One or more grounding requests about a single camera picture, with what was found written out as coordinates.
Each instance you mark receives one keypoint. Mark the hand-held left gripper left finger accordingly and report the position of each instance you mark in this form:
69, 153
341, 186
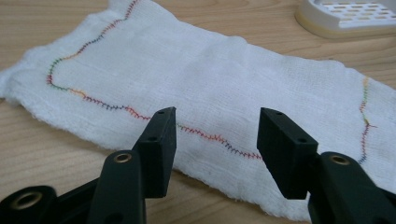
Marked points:
155, 155

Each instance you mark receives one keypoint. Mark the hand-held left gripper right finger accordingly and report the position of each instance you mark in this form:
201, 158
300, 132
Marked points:
289, 155

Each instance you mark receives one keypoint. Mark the white cloth with coloured stitching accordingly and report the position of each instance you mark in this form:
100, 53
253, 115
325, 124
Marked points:
199, 81

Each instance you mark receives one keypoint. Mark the white perforated plastic tray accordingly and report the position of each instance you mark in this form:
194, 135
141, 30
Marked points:
347, 17

